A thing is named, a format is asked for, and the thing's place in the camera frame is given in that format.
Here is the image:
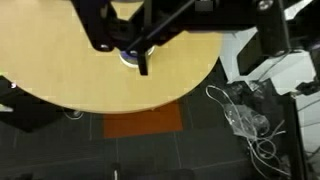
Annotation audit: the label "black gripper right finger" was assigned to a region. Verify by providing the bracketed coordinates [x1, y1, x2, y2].
[256, 0, 290, 56]

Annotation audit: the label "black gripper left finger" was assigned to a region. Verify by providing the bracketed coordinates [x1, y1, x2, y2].
[70, 0, 115, 52]

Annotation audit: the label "white green ceramic mug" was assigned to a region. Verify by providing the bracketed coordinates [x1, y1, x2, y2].
[119, 46, 155, 68]

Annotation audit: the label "tangled white cables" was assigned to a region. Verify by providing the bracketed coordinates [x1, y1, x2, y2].
[205, 84, 292, 178]

